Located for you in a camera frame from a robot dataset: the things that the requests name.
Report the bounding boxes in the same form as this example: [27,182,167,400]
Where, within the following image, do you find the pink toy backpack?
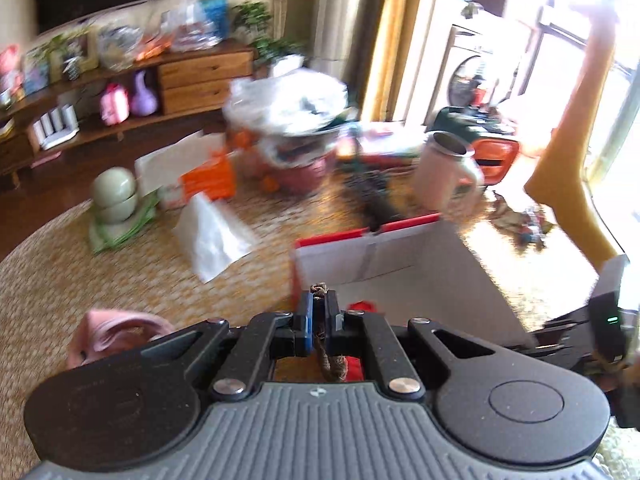
[100,84,129,126]

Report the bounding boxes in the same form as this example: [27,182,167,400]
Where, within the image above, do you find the red and white cardboard box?
[291,216,535,348]

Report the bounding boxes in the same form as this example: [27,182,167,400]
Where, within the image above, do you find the pink mug with handle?
[412,130,485,212]

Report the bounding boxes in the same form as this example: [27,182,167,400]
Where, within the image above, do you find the lace tablecloth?
[1,174,596,479]

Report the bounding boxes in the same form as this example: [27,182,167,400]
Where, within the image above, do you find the purple vase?
[130,70,158,117]

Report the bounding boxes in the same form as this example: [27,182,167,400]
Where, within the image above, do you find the pink fleece hat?
[66,309,175,370]

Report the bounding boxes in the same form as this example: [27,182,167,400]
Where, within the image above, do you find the green cloth mat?
[88,192,160,254]

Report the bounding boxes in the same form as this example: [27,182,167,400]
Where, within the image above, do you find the green stacked bowls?
[91,167,138,224]

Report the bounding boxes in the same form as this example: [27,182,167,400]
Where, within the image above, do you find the small toys pile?
[489,193,554,250]

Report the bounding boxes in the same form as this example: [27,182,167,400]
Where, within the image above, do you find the wooden TV cabinet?
[1,40,254,186]

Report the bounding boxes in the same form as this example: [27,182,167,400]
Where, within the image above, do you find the white router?
[32,104,79,151]

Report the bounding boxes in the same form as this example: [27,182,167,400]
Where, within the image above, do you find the fruit bowl with plastic bag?
[222,68,350,195]

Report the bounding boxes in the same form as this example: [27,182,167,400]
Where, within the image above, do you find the white paper tissue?
[174,193,258,283]

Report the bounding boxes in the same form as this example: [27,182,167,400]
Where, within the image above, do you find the orange white carton box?
[134,131,235,210]

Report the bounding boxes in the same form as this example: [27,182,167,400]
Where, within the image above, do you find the yellow chair leg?
[524,8,617,271]

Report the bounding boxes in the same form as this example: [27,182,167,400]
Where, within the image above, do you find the brown braided cord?
[309,283,347,384]

